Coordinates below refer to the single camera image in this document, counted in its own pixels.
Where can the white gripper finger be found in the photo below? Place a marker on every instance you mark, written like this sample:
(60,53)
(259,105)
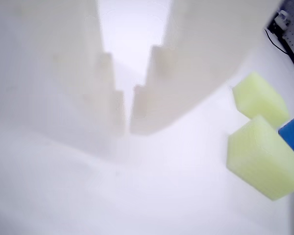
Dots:
(198,49)
(51,73)

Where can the small yellow-green foam block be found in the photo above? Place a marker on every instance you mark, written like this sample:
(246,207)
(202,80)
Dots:
(258,98)

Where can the large yellow-green foam block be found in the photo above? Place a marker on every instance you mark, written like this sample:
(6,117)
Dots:
(259,159)

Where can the white plastic connector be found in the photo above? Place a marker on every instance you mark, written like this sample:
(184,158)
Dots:
(283,20)

